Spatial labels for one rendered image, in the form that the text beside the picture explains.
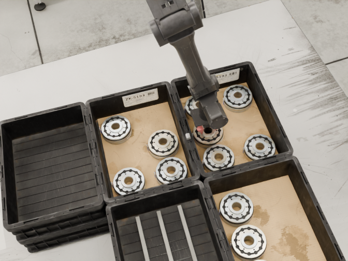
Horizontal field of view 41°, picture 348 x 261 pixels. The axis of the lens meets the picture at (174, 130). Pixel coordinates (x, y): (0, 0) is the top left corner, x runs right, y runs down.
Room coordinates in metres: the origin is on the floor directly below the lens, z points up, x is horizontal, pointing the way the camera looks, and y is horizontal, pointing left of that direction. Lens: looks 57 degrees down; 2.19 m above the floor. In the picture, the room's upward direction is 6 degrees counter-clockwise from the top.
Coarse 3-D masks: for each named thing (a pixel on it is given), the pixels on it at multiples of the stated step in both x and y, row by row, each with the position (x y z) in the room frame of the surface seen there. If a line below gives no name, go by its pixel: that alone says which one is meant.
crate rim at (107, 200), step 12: (156, 84) 1.02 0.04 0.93; (168, 84) 1.02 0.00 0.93; (108, 96) 1.00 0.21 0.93; (180, 120) 0.86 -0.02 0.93; (96, 144) 0.80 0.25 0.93; (96, 156) 0.76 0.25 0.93; (192, 156) 0.72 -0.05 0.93; (180, 180) 0.64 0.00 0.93; (192, 180) 0.64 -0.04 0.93; (132, 192) 0.62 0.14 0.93; (144, 192) 0.62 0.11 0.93
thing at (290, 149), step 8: (240, 64) 1.07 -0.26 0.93; (248, 64) 1.07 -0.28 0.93; (256, 72) 1.03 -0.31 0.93; (176, 80) 1.03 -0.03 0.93; (184, 80) 1.03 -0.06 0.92; (256, 80) 0.99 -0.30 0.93; (176, 88) 1.00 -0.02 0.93; (264, 88) 0.96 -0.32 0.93; (176, 96) 0.96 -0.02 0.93; (264, 96) 0.92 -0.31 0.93; (184, 112) 0.89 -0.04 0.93; (272, 112) 0.85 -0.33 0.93; (184, 120) 0.86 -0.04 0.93; (280, 128) 0.80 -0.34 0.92; (192, 136) 0.80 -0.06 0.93; (192, 144) 0.77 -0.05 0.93; (288, 144) 0.73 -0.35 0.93; (288, 152) 0.70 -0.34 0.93; (200, 160) 0.71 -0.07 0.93; (256, 160) 0.68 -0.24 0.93; (264, 160) 0.68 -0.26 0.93; (200, 168) 0.68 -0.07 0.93; (224, 168) 0.67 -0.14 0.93; (232, 168) 0.67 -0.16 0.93; (200, 176) 0.66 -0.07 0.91; (208, 176) 0.65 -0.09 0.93
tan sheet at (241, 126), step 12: (240, 84) 1.06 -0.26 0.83; (252, 108) 0.95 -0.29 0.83; (228, 120) 0.91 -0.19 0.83; (240, 120) 0.90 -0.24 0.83; (252, 120) 0.90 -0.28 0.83; (228, 132) 0.86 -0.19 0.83; (240, 132) 0.85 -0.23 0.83; (252, 132) 0.85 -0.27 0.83; (264, 132) 0.84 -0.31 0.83; (228, 144) 0.81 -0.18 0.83; (240, 144) 0.80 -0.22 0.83; (240, 156) 0.76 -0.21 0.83; (204, 168) 0.73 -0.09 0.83
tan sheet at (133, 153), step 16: (128, 112) 0.99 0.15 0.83; (144, 112) 0.98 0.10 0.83; (160, 112) 0.97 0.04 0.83; (144, 128) 0.91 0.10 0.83; (160, 128) 0.91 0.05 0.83; (112, 144) 0.86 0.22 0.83; (128, 144) 0.85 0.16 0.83; (144, 144) 0.85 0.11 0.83; (112, 160) 0.80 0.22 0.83; (128, 160) 0.79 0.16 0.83; (144, 160) 0.79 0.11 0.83; (160, 160) 0.78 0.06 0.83; (112, 176) 0.74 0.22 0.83; (144, 176) 0.73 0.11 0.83
